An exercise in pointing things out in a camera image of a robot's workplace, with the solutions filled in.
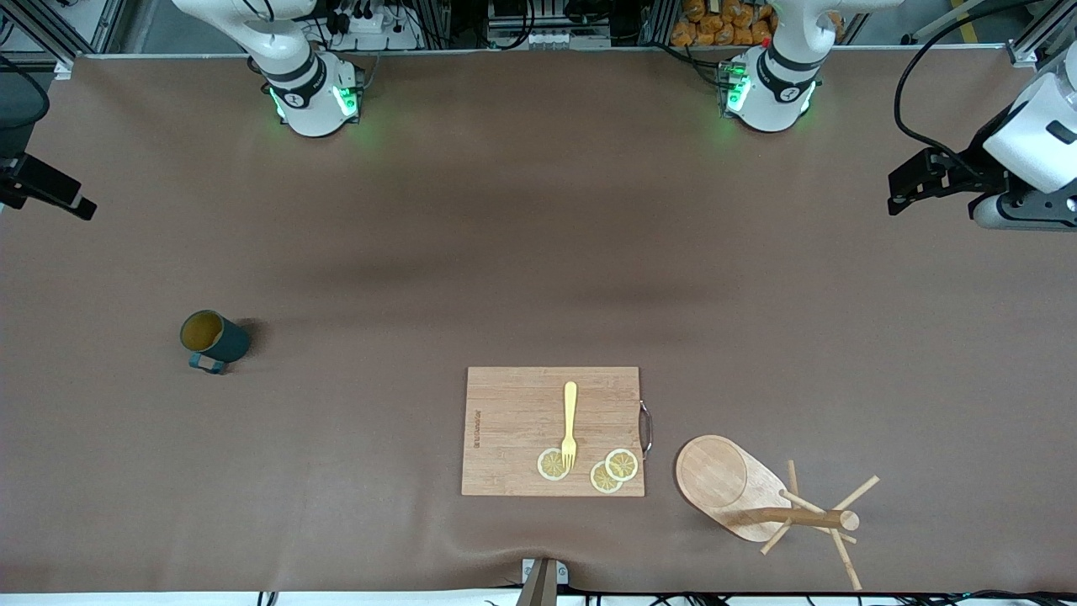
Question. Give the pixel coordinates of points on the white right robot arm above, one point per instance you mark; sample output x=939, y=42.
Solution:
x=311, y=101

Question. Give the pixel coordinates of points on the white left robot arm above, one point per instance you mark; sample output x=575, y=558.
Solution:
x=778, y=88

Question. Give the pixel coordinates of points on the lemon slice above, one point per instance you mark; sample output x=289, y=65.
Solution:
x=549, y=465
x=602, y=480
x=623, y=465

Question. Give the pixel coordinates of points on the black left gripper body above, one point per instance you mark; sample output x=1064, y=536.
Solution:
x=964, y=171

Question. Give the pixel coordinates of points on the wooden mug tree rack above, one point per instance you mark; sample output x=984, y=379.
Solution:
x=715, y=480

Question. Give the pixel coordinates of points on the yellow plastic fork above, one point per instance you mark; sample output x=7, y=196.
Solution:
x=570, y=412

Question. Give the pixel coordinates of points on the dark teal mug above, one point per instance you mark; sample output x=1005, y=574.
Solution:
x=214, y=341

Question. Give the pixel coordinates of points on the brown table mat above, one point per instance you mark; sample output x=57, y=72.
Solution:
x=421, y=252

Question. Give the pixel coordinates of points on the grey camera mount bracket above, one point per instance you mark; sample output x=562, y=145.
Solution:
x=540, y=585

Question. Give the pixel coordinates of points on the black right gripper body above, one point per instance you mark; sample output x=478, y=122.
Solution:
x=18, y=174

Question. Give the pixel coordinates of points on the white power strip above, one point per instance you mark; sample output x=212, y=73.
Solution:
x=366, y=25

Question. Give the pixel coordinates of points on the orange snack packets pile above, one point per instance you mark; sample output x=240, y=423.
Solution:
x=724, y=25

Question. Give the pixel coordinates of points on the aluminium frame profile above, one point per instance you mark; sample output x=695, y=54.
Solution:
x=1025, y=52
x=105, y=25

